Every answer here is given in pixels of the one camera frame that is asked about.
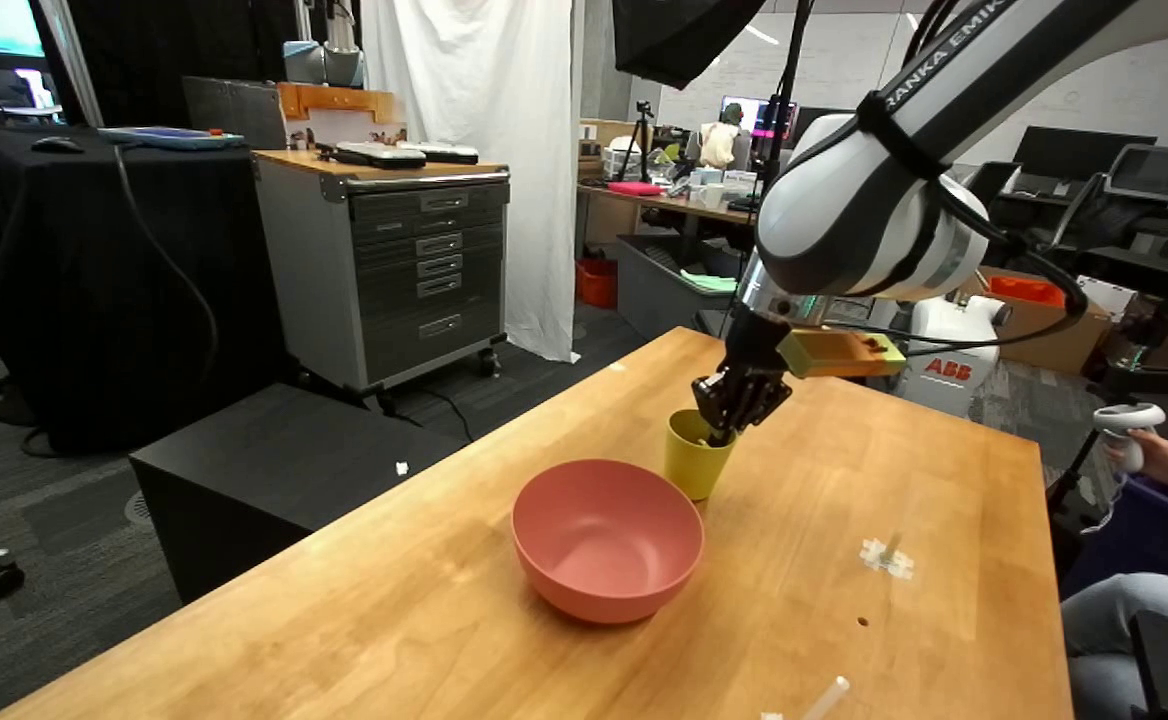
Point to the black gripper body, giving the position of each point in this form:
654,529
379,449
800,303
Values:
760,344

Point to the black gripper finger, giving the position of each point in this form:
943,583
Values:
764,399
712,405

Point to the yellow plastic cup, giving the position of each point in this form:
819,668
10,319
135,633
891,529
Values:
693,468

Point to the white VR controller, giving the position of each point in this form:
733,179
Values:
1124,418

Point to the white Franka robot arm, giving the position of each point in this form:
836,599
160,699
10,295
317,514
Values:
867,215

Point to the pink plastic bowl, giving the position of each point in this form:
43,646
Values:
607,540

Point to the cluttered wooden desk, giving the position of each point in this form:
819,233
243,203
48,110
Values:
690,211

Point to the red bucket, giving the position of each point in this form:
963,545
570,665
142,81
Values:
596,285

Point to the white ABB box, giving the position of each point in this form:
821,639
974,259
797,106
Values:
950,381

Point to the black light stand pole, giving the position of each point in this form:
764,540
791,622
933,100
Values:
786,81

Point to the brown cardboard box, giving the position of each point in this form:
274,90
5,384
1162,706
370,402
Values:
1031,344

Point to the black photo softbox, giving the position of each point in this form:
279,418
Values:
668,33

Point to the white hanging curtain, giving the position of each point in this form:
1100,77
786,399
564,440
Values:
507,132

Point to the grey drawer tool cabinet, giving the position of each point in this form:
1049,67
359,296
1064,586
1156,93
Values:
399,264

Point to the black keyboard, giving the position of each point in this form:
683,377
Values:
449,148
379,155

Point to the large black equipment case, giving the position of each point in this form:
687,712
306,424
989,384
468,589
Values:
1144,225

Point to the seated person jeans legs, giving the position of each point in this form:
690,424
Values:
1104,626

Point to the black low box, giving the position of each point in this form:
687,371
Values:
279,465

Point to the orange cardboard box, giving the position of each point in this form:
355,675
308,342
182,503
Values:
306,106

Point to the grey upright panel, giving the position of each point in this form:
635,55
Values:
228,110

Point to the black cloth draped table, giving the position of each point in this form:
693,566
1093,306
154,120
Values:
76,306

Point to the black hanging curtain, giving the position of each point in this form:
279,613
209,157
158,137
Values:
170,55

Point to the black computer mouse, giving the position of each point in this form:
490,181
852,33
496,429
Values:
54,146

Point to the yellow mounted wrist camera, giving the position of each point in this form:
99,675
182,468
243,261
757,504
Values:
836,352

